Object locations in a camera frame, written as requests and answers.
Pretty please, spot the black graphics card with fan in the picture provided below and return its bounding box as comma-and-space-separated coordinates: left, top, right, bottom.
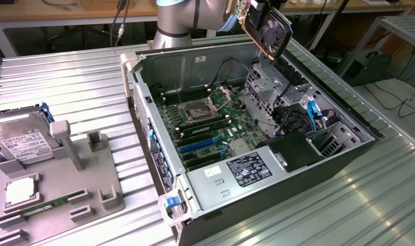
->
233, 0, 293, 62

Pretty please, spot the black installed RAM stick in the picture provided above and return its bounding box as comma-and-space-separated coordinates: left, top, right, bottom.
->
177, 117, 231, 136

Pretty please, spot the CPU socket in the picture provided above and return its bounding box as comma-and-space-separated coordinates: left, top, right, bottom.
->
183, 101, 216, 122

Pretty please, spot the blue expansion slot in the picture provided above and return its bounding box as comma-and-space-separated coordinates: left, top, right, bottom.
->
179, 138, 217, 154

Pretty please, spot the green motherboard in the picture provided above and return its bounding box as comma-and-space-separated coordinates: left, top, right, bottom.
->
152, 81, 263, 171

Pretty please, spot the metal socket cover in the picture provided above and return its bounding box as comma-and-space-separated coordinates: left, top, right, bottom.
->
207, 86, 235, 111

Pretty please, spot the black expansion slot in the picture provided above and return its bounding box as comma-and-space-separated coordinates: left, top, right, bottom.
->
183, 151, 223, 162
187, 156, 225, 170

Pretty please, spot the silver chipset heatsink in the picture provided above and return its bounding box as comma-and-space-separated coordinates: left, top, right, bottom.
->
229, 139, 255, 154

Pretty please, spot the metal locking lever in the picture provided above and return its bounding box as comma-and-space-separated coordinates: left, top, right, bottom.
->
175, 84, 187, 107

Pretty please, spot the grey metal disk bay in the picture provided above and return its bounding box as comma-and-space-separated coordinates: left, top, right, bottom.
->
243, 63, 313, 136

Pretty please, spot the grey power supply unit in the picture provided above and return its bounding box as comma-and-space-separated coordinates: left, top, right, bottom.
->
185, 150, 289, 211

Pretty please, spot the black plastic cover box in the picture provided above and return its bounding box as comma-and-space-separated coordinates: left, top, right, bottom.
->
267, 133, 325, 173

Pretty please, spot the open black PC case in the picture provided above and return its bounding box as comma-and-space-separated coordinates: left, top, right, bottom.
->
120, 37, 384, 246

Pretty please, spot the perforated metal disk bay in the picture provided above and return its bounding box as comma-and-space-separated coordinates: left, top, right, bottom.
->
304, 120, 363, 158

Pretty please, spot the grey parts rack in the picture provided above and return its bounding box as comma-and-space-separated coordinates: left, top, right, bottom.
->
0, 120, 127, 246

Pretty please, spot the black box device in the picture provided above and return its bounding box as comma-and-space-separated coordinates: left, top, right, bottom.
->
343, 50, 395, 87

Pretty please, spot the wooden workbench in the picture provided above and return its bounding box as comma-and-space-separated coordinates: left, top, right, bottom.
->
0, 0, 415, 29

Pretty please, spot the hard disk with blue carrier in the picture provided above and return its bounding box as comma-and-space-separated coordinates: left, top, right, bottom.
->
0, 102, 57, 165

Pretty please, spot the green RAM stick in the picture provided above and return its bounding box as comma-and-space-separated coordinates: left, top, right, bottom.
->
4, 188, 85, 216

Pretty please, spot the silver CPU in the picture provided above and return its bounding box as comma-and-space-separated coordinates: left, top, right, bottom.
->
5, 179, 37, 204

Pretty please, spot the black data wire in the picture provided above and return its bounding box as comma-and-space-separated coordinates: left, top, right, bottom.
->
208, 58, 252, 88

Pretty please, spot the black power wire bundle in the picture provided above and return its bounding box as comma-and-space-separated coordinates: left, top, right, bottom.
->
273, 106, 313, 134

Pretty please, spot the blue data wire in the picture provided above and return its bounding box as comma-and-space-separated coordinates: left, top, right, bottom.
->
305, 101, 320, 133

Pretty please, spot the grey cable with connector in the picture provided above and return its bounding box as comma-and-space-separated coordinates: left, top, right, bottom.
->
109, 0, 129, 47

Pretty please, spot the grey metal shelf frame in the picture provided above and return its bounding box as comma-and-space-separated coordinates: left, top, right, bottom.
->
336, 15, 415, 77

